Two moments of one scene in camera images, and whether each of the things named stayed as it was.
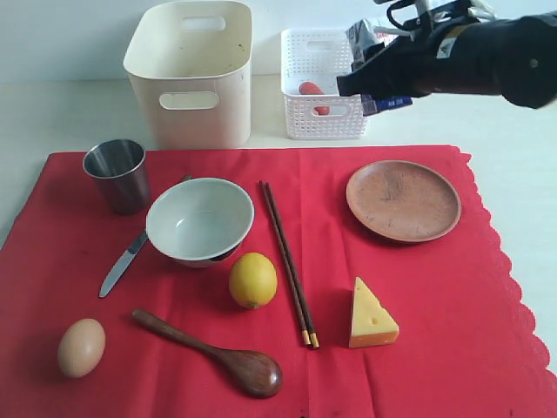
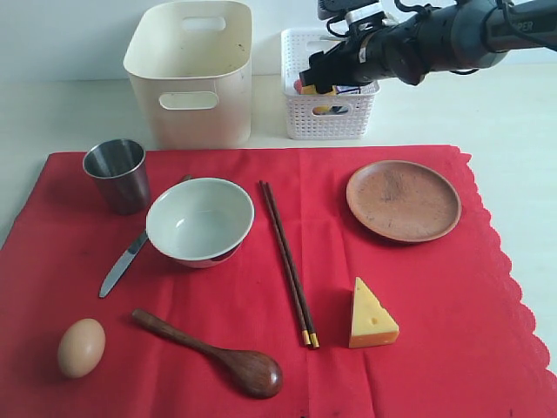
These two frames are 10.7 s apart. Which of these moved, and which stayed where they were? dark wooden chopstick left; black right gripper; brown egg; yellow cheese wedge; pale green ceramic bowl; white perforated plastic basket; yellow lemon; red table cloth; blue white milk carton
Moved: black right gripper; blue white milk carton; yellow lemon
Stayed: white perforated plastic basket; brown egg; red table cloth; yellow cheese wedge; pale green ceramic bowl; dark wooden chopstick left
